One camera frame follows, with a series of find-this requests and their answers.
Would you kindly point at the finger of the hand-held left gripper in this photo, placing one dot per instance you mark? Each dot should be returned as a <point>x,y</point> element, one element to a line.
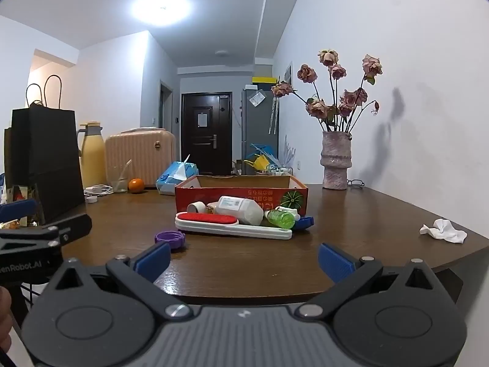
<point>17,210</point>
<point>72,227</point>

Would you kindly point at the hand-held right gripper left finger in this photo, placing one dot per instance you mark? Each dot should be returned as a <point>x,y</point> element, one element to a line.
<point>152,262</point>

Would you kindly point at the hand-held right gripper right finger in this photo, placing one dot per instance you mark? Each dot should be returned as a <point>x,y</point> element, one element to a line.
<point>336,262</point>

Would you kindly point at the purple ridged cap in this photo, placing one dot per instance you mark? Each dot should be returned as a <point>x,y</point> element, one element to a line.
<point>170,239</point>

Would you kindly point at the blue ridged cap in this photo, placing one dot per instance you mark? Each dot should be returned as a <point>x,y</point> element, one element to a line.
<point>304,222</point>

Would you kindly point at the green transparent bottle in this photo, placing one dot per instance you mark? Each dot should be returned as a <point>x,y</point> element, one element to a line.
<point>280,218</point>

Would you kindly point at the white plastic bottle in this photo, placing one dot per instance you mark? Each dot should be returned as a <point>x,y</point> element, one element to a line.
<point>238,208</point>

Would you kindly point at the red cardboard box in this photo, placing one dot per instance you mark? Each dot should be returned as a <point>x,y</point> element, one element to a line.
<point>229,193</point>

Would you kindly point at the person's left hand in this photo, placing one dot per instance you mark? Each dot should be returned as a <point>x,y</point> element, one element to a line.
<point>4,321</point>

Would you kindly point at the black paper bag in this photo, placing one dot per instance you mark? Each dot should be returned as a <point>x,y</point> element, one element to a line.
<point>46,160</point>

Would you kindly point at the clear glass cup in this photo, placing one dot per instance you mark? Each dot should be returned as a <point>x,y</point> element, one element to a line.
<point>118,181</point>

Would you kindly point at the yellow thermos jug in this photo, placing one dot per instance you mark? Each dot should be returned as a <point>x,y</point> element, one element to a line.
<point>93,156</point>

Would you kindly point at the orange fruit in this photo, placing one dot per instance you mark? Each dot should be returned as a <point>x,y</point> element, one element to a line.
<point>136,185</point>

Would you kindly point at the black eyeglasses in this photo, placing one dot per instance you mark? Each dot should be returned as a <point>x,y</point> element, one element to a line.
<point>356,183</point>

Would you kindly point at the white and red lint brush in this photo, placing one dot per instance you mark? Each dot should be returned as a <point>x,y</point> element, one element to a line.
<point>229,227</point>

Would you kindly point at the blue tissue pack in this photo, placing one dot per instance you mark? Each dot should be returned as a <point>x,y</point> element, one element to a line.
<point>174,177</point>

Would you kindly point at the pink ribbed suitcase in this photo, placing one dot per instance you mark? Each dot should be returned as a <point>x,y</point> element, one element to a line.
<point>141,156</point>

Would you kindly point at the pink ceramic vase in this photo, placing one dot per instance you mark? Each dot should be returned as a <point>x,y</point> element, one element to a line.
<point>336,160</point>

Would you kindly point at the storage cart with bottles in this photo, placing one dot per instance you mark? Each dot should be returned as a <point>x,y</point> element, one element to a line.
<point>279,170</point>

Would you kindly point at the crumpled white tissue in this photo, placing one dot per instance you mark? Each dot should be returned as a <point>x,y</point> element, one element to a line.
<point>443,231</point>

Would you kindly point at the yellow watering can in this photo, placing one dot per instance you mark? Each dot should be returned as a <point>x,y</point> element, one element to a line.
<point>258,162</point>

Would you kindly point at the dark brown door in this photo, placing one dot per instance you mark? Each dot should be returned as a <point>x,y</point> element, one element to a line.
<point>206,133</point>

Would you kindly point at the grey refrigerator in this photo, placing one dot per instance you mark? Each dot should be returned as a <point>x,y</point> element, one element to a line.
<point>256,130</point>

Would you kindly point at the dried pink roses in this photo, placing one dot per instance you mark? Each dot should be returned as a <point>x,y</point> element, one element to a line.
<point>336,95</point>

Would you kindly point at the yellow and black box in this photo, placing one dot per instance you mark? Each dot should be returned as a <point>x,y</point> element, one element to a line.
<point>263,80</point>

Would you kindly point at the small hallway ceiling lamp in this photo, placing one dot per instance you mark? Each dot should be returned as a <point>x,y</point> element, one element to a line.
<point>221,52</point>

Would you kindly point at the round ceiling lamp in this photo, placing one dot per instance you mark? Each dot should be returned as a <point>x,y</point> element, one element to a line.
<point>161,7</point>

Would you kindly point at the wall picture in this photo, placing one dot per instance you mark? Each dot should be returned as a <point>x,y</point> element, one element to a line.
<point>288,73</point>

